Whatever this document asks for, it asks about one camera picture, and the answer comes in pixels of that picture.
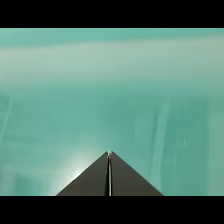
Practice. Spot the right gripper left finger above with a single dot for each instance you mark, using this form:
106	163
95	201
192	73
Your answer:
90	181

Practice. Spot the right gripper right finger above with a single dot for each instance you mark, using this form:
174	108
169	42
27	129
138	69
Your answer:
128	181

